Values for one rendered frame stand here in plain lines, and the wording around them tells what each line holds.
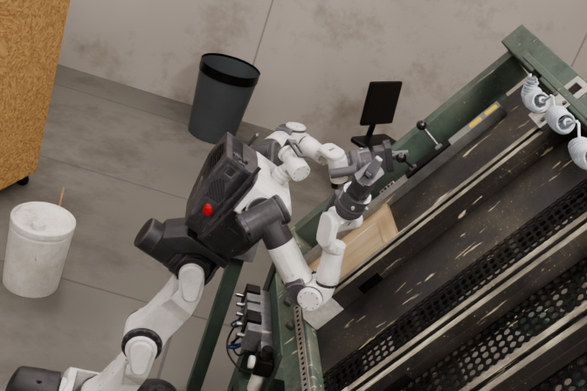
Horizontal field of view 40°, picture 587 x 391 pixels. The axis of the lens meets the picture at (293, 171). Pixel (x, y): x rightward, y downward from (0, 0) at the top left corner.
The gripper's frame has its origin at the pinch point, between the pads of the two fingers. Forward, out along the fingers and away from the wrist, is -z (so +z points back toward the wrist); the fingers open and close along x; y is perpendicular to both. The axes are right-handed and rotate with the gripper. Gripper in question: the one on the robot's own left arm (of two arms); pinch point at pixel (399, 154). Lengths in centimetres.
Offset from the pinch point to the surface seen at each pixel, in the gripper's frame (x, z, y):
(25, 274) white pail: 60, 172, -64
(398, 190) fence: 14.4, 2.1, 0.6
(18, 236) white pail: 40, 169, -66
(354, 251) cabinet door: 28.9, 22.3, 13.7
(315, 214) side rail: 32, 34, -24
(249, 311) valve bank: 45, 64, 17
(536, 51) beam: -29, -52, -2
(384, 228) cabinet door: 20.8, 10.3, 14.5
